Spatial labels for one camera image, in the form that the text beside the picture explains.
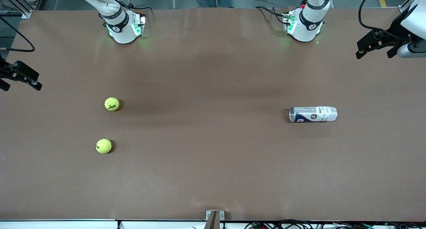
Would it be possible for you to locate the yellow tennis ball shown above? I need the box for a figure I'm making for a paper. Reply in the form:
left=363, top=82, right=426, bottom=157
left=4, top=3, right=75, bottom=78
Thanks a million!
left=104, top=97, right=120, bottom=112
left=96, top=138, right=112, bottom=154

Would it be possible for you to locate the clear plastic tennis ball can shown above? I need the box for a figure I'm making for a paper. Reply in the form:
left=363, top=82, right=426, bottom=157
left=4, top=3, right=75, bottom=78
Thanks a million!
left=289, top=106, right=338, bottom=123

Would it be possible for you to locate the brown paper table cover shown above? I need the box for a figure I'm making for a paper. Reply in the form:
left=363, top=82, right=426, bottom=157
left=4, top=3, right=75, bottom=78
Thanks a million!
left=0, top=6, right=426, bottom=222

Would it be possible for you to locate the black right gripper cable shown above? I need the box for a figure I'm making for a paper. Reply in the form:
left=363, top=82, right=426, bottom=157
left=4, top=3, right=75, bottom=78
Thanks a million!
left=0, top=16, right=36, bottom=53

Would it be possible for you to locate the aluminium frame post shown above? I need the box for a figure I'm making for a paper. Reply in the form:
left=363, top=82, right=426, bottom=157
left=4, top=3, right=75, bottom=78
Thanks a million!
left=398, top=3, right=415, bottom=15
left=0, top=0, right=33, bottom=19

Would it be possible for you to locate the black left arm base cable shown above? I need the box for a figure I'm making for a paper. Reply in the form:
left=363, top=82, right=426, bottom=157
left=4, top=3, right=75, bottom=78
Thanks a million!
left=256, top=5, right=287, bottom=23

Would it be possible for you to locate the black arm base cable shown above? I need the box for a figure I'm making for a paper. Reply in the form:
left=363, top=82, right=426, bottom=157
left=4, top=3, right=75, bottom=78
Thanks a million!
left=256, top=5, right=287, bottom=23
left=116, top=1, right=153, bottom=15

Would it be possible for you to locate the black right arm base cable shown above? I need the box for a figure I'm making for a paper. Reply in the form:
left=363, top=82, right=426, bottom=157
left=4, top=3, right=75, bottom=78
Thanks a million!
left=116, top=1, right=153, bottom=15

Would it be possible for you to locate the white table edge rail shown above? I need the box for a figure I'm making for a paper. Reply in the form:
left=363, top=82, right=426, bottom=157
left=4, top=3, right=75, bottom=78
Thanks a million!
left=0, top=219, right=426, bottom=229

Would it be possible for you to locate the black cable bundle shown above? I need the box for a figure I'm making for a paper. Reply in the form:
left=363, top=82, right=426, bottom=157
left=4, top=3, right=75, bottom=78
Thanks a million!
left=245, top=219, right=426, bottom=229

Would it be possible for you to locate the metal bracket with wooden post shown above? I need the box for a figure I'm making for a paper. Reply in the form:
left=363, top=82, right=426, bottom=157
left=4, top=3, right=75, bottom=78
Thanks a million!
left=204, top=210, right=225, bottom=229

